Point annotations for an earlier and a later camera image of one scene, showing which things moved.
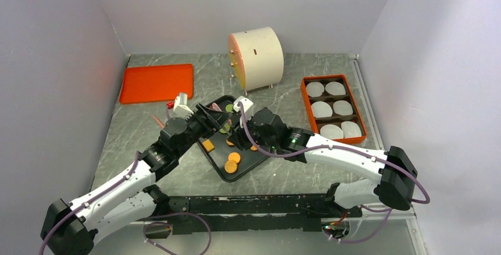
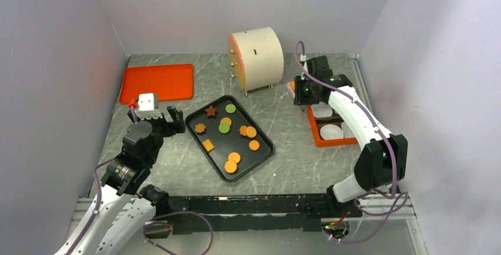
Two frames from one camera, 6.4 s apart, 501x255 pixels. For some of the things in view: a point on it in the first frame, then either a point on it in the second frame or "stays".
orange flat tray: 151,84 stays
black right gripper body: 269,142 → 304,92
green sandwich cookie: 227,126 stays
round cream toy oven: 256,58 stays
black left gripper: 213,120 → 172,128
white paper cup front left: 331,131 stays
